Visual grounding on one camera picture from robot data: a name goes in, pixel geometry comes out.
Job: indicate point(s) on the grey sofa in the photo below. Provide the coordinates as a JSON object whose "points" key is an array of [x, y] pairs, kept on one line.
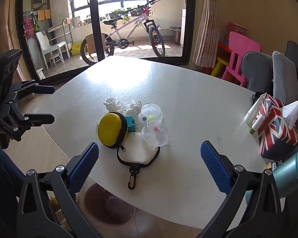
{"points": [[258, 67]]}

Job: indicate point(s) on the red child table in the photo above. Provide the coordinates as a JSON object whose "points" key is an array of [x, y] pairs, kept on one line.
{"points": [[223, 45]]}

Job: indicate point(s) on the flag print tissue box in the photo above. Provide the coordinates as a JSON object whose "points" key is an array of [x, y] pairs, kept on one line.
{"points": [[275, 129]]}

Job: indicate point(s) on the clear dome container with beads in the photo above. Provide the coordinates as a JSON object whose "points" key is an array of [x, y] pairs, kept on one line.
{"points": [[151, 111]]}

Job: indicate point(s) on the cardboard box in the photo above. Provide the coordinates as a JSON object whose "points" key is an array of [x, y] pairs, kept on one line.
{"points": [[93, 42]]}

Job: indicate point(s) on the small white stool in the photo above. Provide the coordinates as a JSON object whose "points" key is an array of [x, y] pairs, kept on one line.
{"points": [[55, 58]]}

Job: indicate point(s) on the yellow plastic bin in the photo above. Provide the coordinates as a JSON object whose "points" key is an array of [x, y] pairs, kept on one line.
{"points": [[77, 47]]}

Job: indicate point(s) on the clear plastic dome lid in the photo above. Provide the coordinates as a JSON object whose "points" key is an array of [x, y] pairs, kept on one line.
{"points": [[155, 135]]}

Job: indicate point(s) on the white bicycle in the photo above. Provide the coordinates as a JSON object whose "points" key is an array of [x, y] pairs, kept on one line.
{"points": [[136, 27]]}

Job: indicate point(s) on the pink translucent trash bin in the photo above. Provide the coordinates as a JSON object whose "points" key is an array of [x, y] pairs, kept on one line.
{"points": [[101, 208]]}

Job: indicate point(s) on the person's left leg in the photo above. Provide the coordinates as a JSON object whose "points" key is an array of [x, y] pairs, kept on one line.
{"points": [[2, 178]]}

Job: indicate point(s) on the white tissue sheet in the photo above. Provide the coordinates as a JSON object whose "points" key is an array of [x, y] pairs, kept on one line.
{"points": [[294, 111]]}

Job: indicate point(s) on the black planter with plants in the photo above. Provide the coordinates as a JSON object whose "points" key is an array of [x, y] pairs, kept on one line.
{"points": [[136, 12], [116, 14]]}

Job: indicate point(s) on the orange towel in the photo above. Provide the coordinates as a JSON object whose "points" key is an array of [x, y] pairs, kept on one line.
{"points": [[47, 14], [41, 15]]}

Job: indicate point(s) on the small white green-capped tube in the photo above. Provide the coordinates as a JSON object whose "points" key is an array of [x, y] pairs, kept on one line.
{"points": [[257, 125]]}

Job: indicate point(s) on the pink storage box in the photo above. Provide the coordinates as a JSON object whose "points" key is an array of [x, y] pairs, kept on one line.
{"points": [[236, 28]]}

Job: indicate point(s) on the white face mask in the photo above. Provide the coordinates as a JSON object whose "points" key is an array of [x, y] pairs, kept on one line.
{"points": [[139, 145]]}

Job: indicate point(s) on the white plastic chair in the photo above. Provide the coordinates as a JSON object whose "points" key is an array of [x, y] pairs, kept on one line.
{"points": [[51, 45]]}

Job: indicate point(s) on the teal thermos bottle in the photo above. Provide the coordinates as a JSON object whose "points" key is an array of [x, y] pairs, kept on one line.
{"points": [[293, 171]]}

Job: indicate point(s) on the white metal rack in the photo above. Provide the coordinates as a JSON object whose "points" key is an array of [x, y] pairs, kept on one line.
{"points": [[57, 27]]}

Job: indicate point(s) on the small potted plant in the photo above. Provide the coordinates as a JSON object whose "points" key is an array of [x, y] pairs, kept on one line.
{"points": [[88, 19]]}

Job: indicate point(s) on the beige patterned curtain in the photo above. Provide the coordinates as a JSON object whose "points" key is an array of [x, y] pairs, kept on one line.
{"points": [[208, 29], [7, 29]]}

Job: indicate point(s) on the teal toy block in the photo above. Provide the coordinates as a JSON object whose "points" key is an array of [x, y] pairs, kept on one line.
{"points": [[132, 126]]}

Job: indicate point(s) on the white cabinet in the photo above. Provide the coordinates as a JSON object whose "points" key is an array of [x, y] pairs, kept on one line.
{"points": [[183, 27]]}

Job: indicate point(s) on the pink child chair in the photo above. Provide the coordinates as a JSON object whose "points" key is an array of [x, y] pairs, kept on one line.
{"points": [[238, 47]]}

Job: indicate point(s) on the red hanging bag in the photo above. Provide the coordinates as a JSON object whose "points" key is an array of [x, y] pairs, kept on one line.
{"points": [[28, 27]]}

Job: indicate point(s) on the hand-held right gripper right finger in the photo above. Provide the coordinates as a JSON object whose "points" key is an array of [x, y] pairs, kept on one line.
{"points": [[214, 166]]}

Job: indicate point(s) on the yellow child stool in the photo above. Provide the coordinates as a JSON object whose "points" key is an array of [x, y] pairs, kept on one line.
{"points": [[219, 64]]}

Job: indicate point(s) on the yellow round zip pouch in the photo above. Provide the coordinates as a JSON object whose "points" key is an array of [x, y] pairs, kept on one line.
{"points": [[111, 129]]}

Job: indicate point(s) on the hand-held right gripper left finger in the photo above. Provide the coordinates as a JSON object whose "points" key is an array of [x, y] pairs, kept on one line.
{"points": [[85, 163]]}

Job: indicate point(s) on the small clear plastic cup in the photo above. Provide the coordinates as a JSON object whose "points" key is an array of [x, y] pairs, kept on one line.
{"points": [[125, 107]]}

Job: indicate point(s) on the black sliding door frame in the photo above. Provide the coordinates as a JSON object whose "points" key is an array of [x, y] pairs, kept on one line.
{"points": [[94, 29]]}

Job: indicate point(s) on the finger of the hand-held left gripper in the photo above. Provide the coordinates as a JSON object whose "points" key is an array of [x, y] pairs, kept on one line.
{"points": [[43, 119], [44, 89]]}

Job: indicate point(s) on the white cream tube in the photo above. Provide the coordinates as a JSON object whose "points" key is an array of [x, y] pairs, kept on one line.
{"points": [[253, 110]]}

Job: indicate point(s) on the light grey cushion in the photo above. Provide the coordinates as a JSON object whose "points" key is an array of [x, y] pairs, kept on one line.
{"points": [[284, 74]]}

